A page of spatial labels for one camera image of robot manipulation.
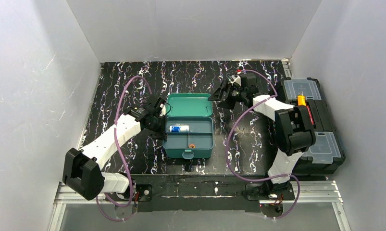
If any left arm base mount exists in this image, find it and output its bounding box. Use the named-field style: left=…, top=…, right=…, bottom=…
left=108, top=184, right=153, bottom=202

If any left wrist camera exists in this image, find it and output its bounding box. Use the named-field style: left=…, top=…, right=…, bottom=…
left=159, top=102, right=167, bottom=117

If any black tool box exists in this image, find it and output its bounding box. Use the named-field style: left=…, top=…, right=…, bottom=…
left=276, top=77, right=346, bottom=175

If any aluminium frame rail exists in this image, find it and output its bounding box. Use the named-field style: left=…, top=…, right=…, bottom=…
left=48, top=180, right=351, bottom=231

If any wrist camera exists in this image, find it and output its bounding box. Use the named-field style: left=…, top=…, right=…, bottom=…
left=159, top=102, right=167, bottom=117
left=231, top=75, right=242, bottom=88

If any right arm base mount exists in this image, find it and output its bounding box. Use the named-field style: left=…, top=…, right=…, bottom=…
left=242, top=181, right=296, bottom=203

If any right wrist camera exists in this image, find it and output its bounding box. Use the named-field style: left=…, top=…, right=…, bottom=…
left=231, top=75, right=242, bottom=88

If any teal medicine box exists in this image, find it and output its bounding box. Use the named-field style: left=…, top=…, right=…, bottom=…
left=163, top=93, right=215, bottom=160

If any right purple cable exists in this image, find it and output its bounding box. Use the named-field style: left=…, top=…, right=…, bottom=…
left=225, top=69, right=301, bottom=220

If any teal insert tray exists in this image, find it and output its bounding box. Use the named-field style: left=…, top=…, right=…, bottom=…
left=163, top=116, right=214, bottom=150

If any white ointment tube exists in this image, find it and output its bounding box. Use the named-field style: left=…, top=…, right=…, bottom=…
left=169, top=125, right=189, bottom=133

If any orange tool in toolbox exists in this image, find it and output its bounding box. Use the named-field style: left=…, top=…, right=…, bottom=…
left=297, top=95, right=307, bottom=106

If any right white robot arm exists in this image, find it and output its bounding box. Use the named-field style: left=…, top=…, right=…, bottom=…
left=208, top=69, right=316, bottom=186

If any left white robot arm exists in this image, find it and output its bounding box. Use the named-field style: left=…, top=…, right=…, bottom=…
left=62, top=95, right=166, bottom=200

